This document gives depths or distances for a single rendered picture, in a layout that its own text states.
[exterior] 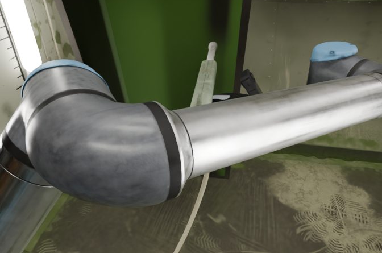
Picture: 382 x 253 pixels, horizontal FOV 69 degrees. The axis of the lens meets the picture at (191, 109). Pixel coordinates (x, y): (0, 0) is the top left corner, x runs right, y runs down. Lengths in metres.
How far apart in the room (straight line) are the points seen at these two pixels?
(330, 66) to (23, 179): 0.61
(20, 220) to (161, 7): 1.01
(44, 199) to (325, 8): 2.30
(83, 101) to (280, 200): 1.76
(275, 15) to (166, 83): 1.21
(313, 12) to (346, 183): 1.29
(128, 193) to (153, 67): 1.19
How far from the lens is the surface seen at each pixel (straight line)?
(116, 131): 0.28
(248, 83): 0.70
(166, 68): 1.43
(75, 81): 0.37
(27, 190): 0.43
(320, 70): 0.70
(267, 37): 2.32
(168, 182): 0.29
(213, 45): 1.04
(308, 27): 2.40
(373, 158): 2.50
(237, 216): 1.84
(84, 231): 1.86
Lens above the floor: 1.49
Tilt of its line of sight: 32 degrees down
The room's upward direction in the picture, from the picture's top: straight up
